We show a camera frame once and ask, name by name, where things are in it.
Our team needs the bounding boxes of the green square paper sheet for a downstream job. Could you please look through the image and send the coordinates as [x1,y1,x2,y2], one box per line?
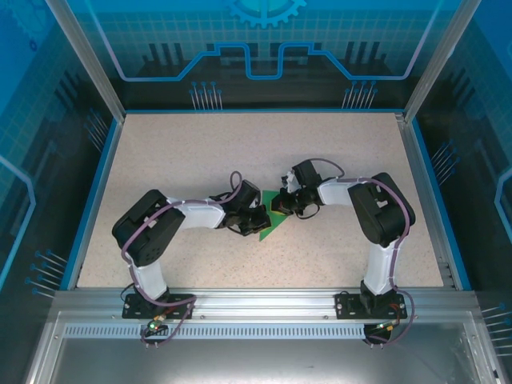
[258,189,292,243]

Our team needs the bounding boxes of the blue table edge strip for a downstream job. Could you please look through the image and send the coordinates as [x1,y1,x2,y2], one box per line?
[59,118,124,291]
[410,119,474,291]
[123,106,406,114]

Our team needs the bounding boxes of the silver metal tray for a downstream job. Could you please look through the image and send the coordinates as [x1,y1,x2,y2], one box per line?
[23,311,503,384]

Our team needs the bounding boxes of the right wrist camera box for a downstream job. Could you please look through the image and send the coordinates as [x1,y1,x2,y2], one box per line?
[281,170,299,192]

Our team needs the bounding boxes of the aluminium mounting rail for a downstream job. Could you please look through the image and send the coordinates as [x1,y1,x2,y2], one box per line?
[54,288,480,318]

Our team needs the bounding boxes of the aluminium side rail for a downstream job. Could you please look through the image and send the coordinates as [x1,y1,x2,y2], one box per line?
[394,113,457,290]

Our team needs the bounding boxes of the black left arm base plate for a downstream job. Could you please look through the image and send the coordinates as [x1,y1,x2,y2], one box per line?
[122,293,196,320]

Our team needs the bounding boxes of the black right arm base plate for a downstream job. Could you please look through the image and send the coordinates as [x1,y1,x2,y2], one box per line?
[334,290,409,320]

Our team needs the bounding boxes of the slotted grey cable duct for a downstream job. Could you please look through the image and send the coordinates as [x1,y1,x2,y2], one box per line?
[63,324,470,340]

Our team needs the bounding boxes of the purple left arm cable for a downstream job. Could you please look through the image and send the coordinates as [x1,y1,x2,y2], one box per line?
[120,170,245,350]

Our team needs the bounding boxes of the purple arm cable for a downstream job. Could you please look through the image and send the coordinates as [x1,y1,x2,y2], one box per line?
[120,170,245,350]
[310,158,418,350]

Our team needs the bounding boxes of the cable connector with green light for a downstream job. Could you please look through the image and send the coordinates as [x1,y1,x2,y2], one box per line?
[374,318,402,334]
[146,314,168,334]

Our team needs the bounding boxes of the aluminium frame post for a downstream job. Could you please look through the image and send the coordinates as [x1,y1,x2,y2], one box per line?
[402,0,484,124]
[43,0,128,122]

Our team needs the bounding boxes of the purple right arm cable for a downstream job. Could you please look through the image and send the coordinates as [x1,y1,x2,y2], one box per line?
[310,158,418,350]

